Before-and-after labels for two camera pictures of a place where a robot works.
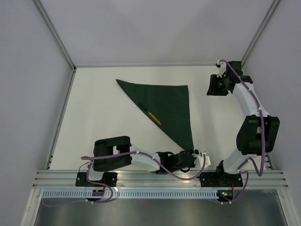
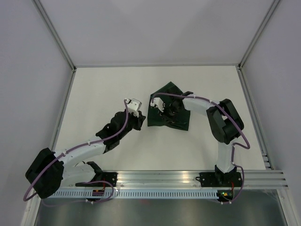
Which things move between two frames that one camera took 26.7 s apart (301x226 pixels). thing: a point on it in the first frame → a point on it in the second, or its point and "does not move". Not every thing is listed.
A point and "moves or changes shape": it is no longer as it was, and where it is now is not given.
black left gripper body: [193, 165] → [134, 122]
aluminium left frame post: [55, 33] does not move
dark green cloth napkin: [169, 104] moves or changes shape
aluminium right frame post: [272, 8] does not move
